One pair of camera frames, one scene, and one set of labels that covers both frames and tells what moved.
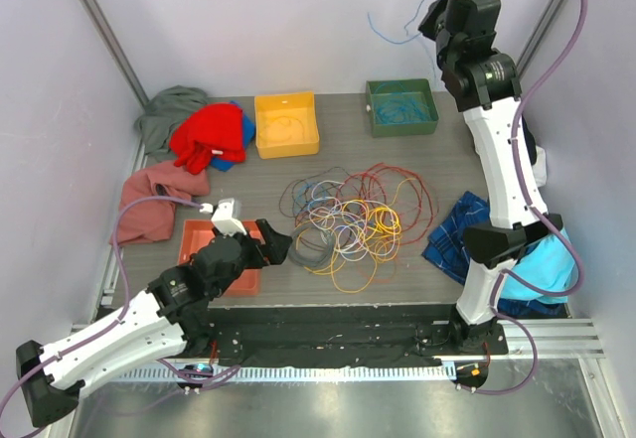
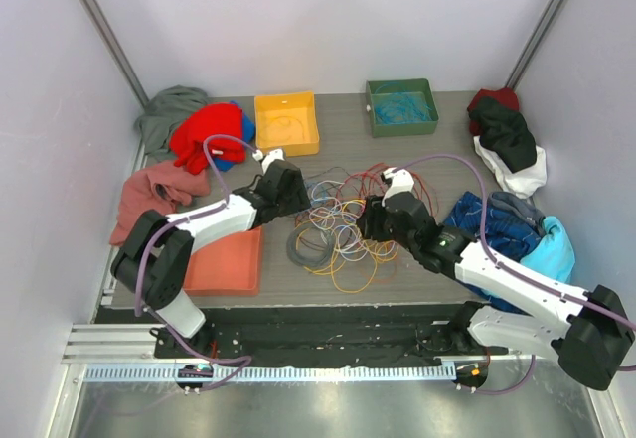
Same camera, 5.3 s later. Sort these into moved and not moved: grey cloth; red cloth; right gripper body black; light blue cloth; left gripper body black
Moved: right gripper body black; left gripper body black
Not moved: red cloth; light blue cloth; grey cloth
